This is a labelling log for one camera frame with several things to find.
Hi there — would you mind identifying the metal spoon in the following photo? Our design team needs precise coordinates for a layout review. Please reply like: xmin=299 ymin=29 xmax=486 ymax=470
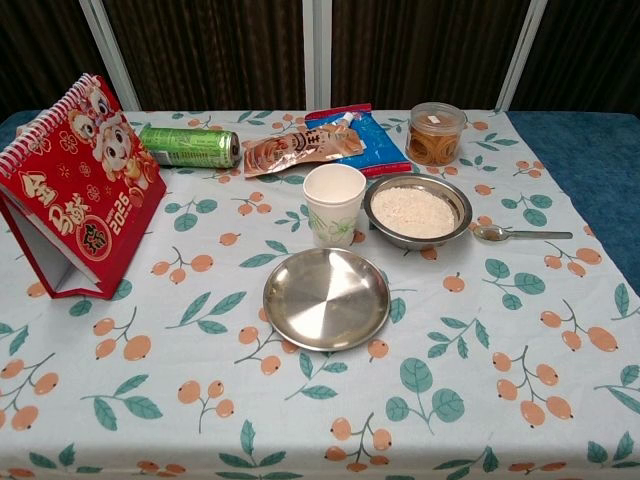
xmin=472 ymin=224 xmax=575 ymax=245

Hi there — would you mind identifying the white paper cup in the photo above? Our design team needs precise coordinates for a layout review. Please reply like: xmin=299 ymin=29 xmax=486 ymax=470
xmin=302 ymin=164 xmax=368 ymax=250

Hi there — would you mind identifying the stainless steel bowl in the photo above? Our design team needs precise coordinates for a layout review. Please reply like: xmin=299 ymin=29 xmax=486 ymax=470
xmin=362 ymin=173 xmax=474 ymax=252

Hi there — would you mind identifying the stainless steel plate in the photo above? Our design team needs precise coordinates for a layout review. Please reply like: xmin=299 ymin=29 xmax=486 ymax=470
xmin=262 ymin=246 xmax=392 ymax=353

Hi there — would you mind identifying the brown sauce pouch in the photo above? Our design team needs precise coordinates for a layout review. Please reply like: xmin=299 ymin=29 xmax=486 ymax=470
xmin=241 ymin=122 xmax=368 ymax=180

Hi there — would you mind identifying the blue plastic packet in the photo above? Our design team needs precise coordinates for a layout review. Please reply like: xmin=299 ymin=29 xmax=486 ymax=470
xmin=304 ymin=102 xmax=415 ymax=178

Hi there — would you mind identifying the clear jar of rubber bands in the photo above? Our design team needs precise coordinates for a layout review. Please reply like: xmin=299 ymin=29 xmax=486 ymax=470
xmin=405 ymin=101 xmax=468 ymax=167

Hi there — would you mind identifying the green drink can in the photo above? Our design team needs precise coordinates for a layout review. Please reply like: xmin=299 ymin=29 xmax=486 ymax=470
xmin=138 ymin=125 xmax=244 ymax=170

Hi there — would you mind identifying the floral fruit print tablecloth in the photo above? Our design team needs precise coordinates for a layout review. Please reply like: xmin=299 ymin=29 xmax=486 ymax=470
xmin=0 ymin=108 xmax=640 ymax=480

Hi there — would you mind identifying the red spiral desk calendar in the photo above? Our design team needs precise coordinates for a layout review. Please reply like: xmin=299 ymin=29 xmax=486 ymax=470
xmin=0 ymin=73 xmax=168 ymax=301

